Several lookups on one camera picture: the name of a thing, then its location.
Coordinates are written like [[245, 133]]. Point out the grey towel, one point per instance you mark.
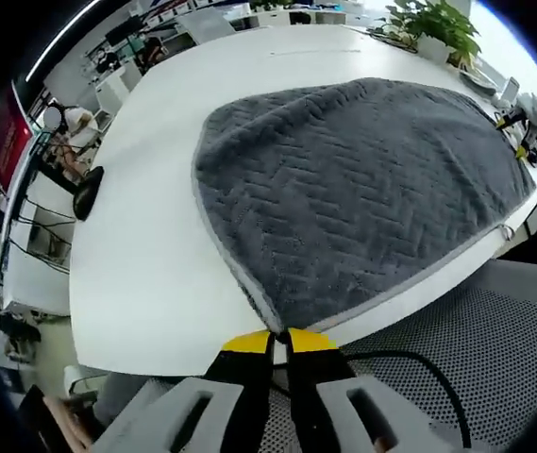
[[357, 198]]

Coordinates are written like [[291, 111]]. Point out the dark round tray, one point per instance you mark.
[[478, 81]]

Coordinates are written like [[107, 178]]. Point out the white plant pot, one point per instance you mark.
[[433, 49]]

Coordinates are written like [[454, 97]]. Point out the green potted plant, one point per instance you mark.
[[438, 23]]

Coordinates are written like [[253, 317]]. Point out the grey mesh office chair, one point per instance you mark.
[[475, 340]]

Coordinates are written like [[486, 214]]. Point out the computer monitor with red screen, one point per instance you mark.
[[6, 137]]

